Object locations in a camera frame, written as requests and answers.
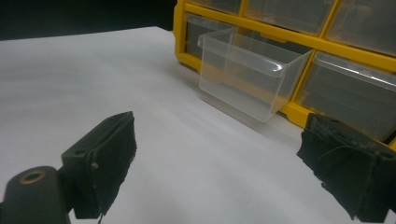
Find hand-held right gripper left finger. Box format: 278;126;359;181
60;111;138;220

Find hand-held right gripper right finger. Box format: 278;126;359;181
296;113;396;224

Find yellow drawer organizer cabinet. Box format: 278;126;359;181
172;0;396;152

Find transparent plastic drawer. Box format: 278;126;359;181
197;27;314;123

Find group of clear drawers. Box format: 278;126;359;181
185;0;396;143

